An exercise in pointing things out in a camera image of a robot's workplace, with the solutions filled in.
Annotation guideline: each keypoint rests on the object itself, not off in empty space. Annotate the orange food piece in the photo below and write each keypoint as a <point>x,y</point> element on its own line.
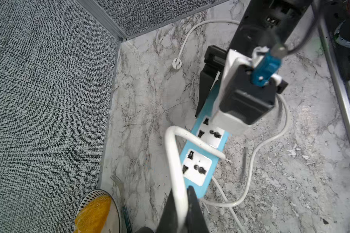
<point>92,218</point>

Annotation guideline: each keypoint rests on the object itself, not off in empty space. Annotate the black cup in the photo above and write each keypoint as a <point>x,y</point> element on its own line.
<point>144,230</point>

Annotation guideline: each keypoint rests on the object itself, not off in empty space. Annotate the teal power strip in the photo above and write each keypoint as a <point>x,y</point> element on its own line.
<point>198,165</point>

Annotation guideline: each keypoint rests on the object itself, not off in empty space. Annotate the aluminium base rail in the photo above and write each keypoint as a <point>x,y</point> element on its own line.
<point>334,31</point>

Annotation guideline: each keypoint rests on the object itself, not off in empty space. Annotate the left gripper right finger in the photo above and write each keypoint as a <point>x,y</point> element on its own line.
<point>195,222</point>

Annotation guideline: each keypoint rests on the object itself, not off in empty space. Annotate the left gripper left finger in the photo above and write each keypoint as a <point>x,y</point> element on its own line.
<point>169,220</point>

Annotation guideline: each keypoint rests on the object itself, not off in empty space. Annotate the green handled fork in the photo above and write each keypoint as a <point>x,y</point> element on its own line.
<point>120,186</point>

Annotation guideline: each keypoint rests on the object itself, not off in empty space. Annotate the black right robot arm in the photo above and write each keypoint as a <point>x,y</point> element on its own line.
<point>264,23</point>

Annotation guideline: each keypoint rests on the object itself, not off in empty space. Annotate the patterned white bowl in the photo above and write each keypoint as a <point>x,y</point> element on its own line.
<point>113,222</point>

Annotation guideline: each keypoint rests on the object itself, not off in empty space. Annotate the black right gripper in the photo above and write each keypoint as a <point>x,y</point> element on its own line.
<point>261,69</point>

